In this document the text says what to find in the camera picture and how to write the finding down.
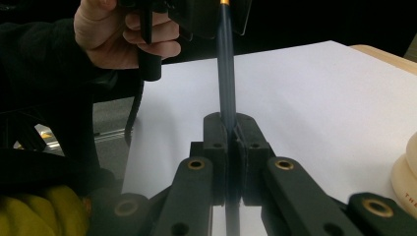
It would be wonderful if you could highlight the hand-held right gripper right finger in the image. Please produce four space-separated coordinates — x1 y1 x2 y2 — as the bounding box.
231 112 276 207

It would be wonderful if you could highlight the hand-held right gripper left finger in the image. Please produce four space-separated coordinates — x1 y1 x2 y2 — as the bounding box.
190 111 230 207

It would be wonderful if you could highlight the cream ribbed pen holder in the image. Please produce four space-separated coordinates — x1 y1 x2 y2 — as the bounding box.
389 131 417 220

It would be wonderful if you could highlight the white table mat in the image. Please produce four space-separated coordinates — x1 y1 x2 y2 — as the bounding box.
121 39 417 236

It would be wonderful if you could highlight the yellow floor marker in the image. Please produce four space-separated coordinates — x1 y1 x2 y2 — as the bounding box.
37 130 55 141

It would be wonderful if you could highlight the left hand-held gripper cable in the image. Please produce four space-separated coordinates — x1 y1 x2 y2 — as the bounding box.
124 79 146 148

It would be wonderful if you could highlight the aluminium floor rail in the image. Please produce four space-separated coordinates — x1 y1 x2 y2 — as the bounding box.
93 128 134 143

